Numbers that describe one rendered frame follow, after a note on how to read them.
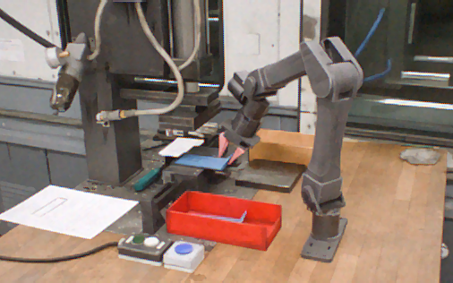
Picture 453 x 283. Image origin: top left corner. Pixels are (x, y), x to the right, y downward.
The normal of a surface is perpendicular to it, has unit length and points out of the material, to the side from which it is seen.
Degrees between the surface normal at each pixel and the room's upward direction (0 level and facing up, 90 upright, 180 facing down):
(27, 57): 90
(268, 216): 90
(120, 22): 90
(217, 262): 0
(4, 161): 90
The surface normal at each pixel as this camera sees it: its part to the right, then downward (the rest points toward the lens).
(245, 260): -0.03, -0.94
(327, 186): 0.55, 0.39
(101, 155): -0.37, 0.33
